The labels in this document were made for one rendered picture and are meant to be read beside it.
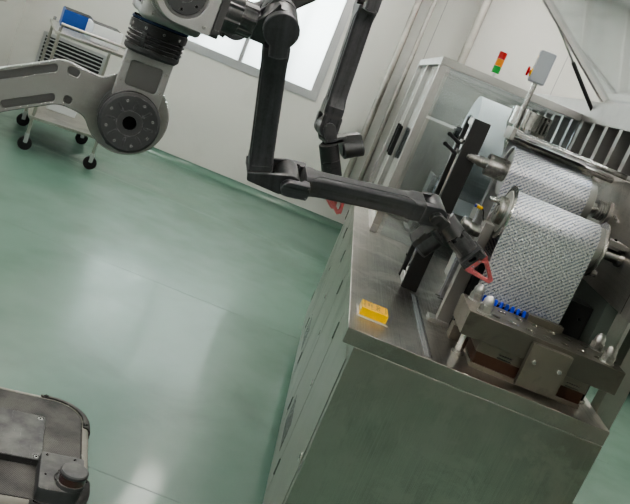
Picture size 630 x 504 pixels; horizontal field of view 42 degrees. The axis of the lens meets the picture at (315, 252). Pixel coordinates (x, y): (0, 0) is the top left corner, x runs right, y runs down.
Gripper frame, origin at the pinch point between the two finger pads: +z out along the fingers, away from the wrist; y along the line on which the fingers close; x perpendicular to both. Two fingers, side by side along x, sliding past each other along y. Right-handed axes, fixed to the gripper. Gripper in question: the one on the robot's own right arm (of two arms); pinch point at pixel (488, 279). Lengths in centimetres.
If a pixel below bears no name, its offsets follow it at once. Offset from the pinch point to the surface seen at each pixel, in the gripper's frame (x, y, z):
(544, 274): 12.0, 0.3, 7.4
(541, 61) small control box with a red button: 51, -58, -29
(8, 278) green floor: -175, -144, -86
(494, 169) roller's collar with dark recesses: 19.0, -28.1, -16.6
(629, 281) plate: 27.4, 5.5, 19.7
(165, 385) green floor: -132, -101, -11
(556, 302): 10.1, 0.4, 15.4
